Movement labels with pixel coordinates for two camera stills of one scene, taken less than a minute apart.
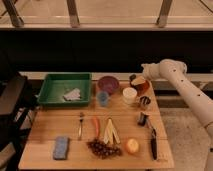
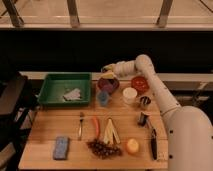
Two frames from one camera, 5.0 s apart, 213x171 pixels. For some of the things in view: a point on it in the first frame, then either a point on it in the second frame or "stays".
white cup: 129,95 stays
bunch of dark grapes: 104,150 stays
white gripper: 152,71 to 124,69
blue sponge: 61,146 stays
